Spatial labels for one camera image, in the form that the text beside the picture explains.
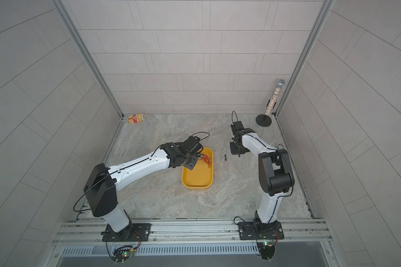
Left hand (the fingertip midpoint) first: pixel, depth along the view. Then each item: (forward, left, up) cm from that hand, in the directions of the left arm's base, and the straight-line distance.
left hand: (194, 159), depth 84 cm
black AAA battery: (+6, -17, -9) cm, 21 cm away
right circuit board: (-37, -33, -12) cm, 50 cm away
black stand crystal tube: (+34, -46, -7) cm, 58 cm away
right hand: (+10, -25, -6) cm, 27 cm away
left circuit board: (-38, +27, -9) cm, 48 cm away
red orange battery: (+4, -7, -8) cm, 12 cm away
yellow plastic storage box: (-7, -4, -6) cm, 10 cm away
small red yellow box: (+35, +42, -7) cm, 55 cm away
